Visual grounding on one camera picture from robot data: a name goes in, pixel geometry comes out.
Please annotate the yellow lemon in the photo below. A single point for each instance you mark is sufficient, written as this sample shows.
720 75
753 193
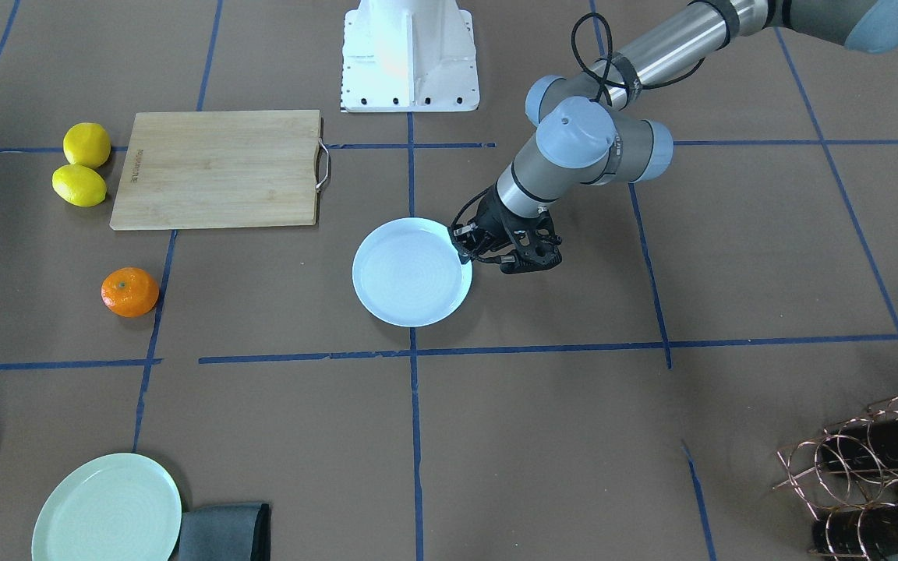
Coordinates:
79 185
88 144

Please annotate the dark wine bottle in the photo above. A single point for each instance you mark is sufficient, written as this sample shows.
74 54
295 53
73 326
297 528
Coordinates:
856 533
867 447

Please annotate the orange mandarin fruit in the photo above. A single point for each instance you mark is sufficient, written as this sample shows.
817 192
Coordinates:
130 292

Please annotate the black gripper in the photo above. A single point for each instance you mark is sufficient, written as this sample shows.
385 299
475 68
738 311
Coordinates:
490 218

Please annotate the dark grey folded cloth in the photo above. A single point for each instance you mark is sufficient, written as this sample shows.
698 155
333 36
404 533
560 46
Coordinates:
234 531

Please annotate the light green plate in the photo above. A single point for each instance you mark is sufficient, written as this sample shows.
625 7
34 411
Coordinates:
121 506

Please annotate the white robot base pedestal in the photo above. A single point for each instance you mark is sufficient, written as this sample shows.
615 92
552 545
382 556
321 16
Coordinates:
408 56

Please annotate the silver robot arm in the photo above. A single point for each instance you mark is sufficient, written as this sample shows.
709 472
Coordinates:
583 137

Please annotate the dark wine bottle lower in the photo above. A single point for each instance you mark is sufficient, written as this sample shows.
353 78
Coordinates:
856 533

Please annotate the lower yellow lemon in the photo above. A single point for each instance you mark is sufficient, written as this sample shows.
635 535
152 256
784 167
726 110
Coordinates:
79 185

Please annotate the dark wine bottle upper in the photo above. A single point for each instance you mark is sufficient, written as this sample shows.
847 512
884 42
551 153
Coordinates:
867 447

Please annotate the light blue plate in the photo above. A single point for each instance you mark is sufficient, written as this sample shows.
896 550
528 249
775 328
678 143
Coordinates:
408 273

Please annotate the upper yellow lemon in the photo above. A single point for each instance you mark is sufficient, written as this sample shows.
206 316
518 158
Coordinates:
88 144

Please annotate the wooden cutting board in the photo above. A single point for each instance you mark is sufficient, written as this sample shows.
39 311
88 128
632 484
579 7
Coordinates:
221 169

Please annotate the copper wire bottle rack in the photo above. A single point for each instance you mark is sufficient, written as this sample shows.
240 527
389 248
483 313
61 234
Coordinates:
847 477

